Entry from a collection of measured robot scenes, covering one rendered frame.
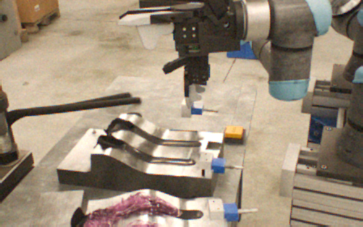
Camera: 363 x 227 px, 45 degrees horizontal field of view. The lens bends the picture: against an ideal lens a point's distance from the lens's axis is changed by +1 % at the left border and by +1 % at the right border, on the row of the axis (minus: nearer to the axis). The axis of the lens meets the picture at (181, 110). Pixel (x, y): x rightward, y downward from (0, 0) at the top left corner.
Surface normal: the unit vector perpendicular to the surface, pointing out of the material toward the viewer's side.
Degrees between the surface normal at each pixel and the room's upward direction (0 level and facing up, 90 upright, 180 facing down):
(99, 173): 90
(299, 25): 90
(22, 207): 0
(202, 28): 83
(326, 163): 0
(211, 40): 83
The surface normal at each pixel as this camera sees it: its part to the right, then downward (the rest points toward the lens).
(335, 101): -0.35, 0.44
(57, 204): -0.03, -0.88
